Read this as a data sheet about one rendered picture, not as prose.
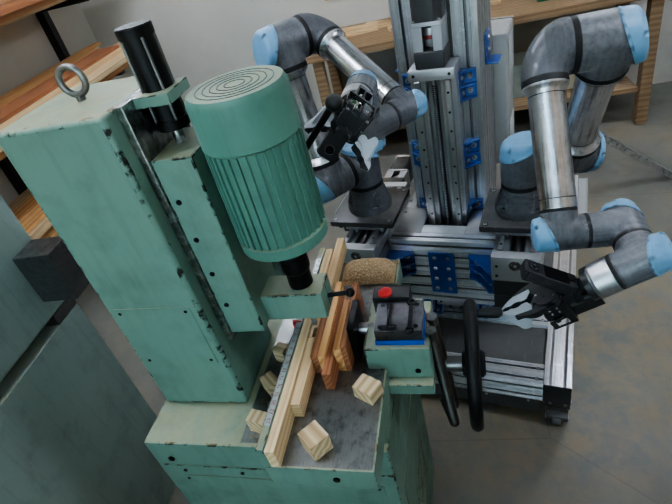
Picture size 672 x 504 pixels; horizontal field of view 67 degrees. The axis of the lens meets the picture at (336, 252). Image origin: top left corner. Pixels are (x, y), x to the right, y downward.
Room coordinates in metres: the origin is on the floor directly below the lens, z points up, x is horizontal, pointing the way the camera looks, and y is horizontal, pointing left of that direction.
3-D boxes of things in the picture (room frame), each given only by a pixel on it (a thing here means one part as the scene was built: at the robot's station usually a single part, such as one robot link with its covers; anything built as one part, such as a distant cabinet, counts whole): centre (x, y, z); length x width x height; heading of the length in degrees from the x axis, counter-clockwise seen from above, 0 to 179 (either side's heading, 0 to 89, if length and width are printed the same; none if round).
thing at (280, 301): (0.86, 0.11, 1.03); 0.14 x 0.07 x 0.09; 71
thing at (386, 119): (1.22, -0.18, 1.22); 0.11 x 0.08 x 0.11; 117
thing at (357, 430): (0.80, -0.01, 0.87); 0.61 x 0.30 x 0.06; 161
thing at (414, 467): (0.89, 0.20, 0.35); 0.58 x 0.45 x 0.71; 71
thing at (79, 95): (0.95, 0.36, 1.55); 0.06 x 0.02 x 0.07; 71
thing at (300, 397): (0.91, 0.07, 0.92); 0.55 x 0.02 x 0.04; 161
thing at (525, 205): (1.26, -0.59, 0.87); 0.15 x 0.15 x 0.10
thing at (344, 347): (0.83, 0.01, 0.94); 0.20 x 0.01 x 0.08; 161
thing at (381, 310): (0.77, -0.09, 0.99); 0.13 x 0.11 x 0.06; 161
